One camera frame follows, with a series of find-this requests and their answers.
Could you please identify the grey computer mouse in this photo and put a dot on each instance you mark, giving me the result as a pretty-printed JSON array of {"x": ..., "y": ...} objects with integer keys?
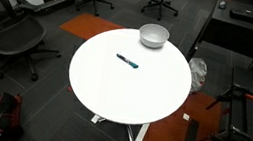
[{"x": 222, "y": 4}]

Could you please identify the black mesh office chair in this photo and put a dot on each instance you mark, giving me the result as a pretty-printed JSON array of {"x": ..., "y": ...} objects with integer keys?
[{"x": 13, "y": 35}]

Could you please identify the teal and black marker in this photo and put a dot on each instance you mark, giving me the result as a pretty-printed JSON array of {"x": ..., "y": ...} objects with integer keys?
[{"x": 127, "y": 61}]

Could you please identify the white metal table base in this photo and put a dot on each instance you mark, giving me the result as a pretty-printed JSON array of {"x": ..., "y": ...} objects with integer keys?
[{"x": 140, "y": 138}]

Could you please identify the black flat keyboard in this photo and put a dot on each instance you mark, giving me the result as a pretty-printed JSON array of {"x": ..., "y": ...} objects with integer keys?
[{"x": 242, "y": 14}]

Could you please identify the white round bowl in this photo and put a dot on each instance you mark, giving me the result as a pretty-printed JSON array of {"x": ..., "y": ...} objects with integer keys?
[{"x": 153, "y": 37}]

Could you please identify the translucent plastic bag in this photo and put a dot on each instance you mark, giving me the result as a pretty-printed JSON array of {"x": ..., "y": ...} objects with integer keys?
[{"x": 197, "y": 74}]

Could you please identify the small white paper scrap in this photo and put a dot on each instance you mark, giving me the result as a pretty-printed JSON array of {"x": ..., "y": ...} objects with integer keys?
[{"x": 186, "y": 117}]

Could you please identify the dark office desk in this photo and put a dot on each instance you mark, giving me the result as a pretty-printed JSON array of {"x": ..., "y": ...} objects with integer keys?
[{"x": 233, "y": 32}]

